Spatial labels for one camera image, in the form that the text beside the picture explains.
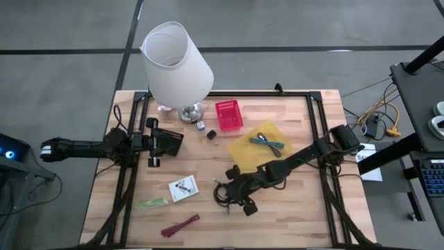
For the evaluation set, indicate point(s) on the grey metal stand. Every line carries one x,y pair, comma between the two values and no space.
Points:
21,166

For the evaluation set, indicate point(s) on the yellow translucent plastic bin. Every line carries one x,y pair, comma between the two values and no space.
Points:
243,152

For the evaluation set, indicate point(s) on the small clear plastic wrap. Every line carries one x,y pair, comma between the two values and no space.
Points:
164,108

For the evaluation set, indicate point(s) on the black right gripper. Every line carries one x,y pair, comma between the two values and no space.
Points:
251,180

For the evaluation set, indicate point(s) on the small blue white cube charger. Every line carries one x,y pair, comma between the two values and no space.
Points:
200,126

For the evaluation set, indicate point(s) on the red plastic mesh basket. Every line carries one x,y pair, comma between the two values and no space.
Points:
229,116

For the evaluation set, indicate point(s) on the black monitor pole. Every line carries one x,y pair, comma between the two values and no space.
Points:
423,57

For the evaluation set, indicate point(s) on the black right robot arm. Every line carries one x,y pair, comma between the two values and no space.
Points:
301,154

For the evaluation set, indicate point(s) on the black desk leg bar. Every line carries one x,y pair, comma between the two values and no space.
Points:
388,156

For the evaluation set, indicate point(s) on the black clamp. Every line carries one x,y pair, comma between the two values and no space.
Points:
278,88

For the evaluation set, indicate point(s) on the white booklet with figure print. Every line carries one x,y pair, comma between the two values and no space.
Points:
184,188

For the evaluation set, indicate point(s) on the white device with black patch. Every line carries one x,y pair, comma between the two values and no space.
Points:
436,128

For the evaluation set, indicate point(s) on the black side desk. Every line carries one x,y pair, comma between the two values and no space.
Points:
416,104

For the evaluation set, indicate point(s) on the small black cube adapter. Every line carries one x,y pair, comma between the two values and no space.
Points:
211,134

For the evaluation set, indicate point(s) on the black keyboard tray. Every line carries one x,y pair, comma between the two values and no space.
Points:
437,215

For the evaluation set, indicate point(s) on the black power adapter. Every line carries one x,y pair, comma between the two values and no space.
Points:
372,126

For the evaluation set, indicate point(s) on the white rounded device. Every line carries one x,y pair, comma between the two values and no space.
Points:
440,108

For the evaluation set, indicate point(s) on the backlit black keyboard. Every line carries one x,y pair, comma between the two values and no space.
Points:
433,177

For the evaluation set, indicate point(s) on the black aluminium table frame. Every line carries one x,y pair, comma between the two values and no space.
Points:
249,94

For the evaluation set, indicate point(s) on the green zip tie bundle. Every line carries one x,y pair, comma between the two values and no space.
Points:
152,203

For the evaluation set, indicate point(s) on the desk castor wheel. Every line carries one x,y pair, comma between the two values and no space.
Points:
412,216

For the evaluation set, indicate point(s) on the computer case with blue light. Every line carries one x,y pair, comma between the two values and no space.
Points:
14,149

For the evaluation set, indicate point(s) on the white paper sheet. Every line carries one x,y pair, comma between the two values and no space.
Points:
373,175

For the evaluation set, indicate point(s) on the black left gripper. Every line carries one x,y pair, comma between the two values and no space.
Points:
151,144

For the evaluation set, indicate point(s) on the white shade chrome table lamp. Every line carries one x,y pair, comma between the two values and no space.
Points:
173,69

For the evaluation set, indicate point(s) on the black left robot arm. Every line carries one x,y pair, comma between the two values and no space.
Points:
79,149

